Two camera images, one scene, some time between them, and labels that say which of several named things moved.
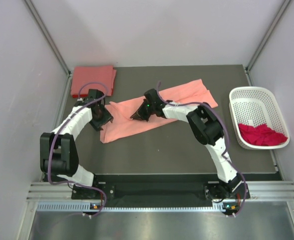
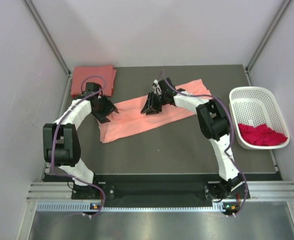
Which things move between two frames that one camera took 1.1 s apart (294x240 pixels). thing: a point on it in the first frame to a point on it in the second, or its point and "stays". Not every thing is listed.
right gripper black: (139, 114) to (151, 107)
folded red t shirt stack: (85, 78) stays
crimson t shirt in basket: (262, 135) stays
